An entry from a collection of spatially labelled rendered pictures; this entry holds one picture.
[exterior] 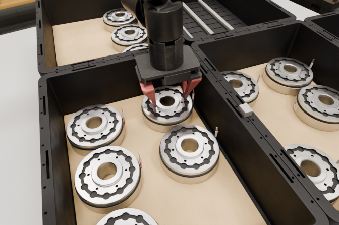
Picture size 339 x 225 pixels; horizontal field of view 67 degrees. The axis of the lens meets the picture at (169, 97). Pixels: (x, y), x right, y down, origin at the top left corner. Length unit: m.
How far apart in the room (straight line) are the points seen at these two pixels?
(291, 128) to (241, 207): 0.20
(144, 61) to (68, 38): 0.41
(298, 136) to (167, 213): 0.29
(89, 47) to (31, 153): 0.31
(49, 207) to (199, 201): 0.22
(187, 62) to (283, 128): 0.24
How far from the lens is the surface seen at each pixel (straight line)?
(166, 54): 0.40
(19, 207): 0.65
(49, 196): 0.36
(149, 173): 0.46
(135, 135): 0.50
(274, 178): 0.39
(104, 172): 0.45
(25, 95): 0.87
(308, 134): 0.57
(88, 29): 0.85
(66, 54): 0.75
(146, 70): 0.43
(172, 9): 0.37
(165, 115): 0.49
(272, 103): 0.60
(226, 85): 0.46
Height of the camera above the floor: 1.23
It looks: 44 degrees down
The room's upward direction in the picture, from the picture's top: straight up
